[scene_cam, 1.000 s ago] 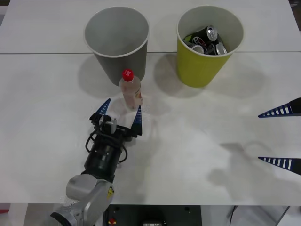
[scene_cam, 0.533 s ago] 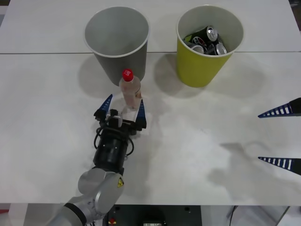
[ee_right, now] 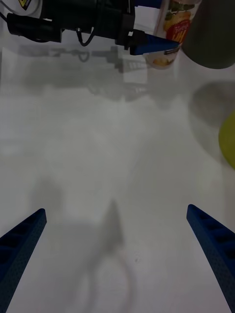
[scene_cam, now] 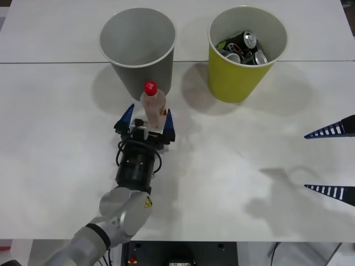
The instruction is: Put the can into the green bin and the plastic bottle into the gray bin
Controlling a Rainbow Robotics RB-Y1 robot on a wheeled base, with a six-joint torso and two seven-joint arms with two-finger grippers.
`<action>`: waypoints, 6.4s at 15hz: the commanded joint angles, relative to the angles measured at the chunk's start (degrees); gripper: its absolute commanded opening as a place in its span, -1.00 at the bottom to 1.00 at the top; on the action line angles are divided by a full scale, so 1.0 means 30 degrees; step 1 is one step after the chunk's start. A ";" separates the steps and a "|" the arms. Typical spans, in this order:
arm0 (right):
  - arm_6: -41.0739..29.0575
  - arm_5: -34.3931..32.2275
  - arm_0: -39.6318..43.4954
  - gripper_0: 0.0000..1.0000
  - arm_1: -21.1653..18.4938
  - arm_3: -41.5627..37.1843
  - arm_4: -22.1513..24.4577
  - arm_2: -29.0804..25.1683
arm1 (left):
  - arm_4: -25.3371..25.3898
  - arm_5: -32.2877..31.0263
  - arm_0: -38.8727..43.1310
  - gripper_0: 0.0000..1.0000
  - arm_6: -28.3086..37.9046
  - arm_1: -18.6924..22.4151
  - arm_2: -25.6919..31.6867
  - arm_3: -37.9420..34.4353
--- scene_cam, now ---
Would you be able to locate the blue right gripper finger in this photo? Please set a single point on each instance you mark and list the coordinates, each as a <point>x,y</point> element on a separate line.
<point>332,128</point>
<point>332,191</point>

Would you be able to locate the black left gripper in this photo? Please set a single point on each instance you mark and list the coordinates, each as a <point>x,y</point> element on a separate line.
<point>155,138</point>

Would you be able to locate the clear bottle with red cap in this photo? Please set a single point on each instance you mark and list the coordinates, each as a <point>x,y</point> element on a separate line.
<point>152,108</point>

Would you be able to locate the dark robot base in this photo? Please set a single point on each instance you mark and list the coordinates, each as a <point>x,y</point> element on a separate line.
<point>180,253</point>

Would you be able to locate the grey plastic bin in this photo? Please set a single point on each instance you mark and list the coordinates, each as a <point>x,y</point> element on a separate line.
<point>138,38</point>

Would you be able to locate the yellow-green plastic bin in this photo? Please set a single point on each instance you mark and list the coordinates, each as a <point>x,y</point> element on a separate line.
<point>235,80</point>

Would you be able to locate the black can with silver top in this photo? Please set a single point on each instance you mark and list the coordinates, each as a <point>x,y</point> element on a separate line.
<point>260,57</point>
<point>247,37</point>

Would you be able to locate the silver-topped can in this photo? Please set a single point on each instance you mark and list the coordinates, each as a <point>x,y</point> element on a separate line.
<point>233,57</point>

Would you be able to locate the black can with red print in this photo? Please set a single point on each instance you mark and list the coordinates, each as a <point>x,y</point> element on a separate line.
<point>235,48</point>

